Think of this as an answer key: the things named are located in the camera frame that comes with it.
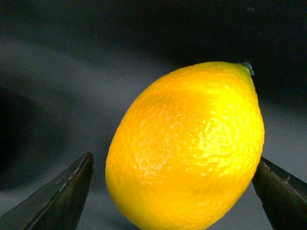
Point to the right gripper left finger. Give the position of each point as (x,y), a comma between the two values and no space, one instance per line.
(58,205)

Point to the yellow lemon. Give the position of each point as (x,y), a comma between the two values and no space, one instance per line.
(187,148)

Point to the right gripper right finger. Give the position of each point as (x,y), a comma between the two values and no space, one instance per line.
(283,196)

